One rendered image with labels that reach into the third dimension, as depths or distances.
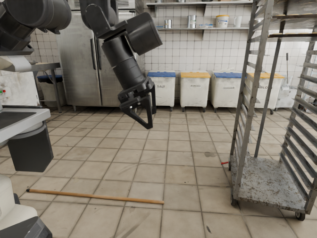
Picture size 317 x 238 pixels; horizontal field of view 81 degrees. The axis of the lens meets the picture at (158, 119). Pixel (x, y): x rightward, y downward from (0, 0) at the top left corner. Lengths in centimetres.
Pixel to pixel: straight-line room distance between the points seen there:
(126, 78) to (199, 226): 127
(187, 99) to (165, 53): 116
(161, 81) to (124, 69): 320
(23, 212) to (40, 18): 42
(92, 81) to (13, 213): 322
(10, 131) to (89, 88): 337
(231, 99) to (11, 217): 362
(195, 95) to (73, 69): 228
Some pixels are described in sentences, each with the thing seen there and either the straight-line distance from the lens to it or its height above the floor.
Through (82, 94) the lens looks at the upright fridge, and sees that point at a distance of 379.
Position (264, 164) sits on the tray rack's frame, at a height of 15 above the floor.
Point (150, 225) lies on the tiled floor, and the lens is 150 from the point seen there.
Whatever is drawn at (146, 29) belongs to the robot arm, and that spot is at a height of 119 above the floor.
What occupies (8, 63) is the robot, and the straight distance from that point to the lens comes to 55.
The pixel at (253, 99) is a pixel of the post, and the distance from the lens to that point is 126.
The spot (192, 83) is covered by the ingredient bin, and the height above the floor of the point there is 58.
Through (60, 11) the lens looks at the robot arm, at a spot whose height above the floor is 123.
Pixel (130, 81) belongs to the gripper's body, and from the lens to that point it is 42.
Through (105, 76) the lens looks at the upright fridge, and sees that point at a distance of 355.
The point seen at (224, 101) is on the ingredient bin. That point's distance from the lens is 381.
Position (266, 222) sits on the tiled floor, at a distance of 171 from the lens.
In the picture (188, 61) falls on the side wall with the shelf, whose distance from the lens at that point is 423.
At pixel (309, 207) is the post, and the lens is 169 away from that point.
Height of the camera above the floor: 115
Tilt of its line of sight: 20 degrees down
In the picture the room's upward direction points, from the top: straight up
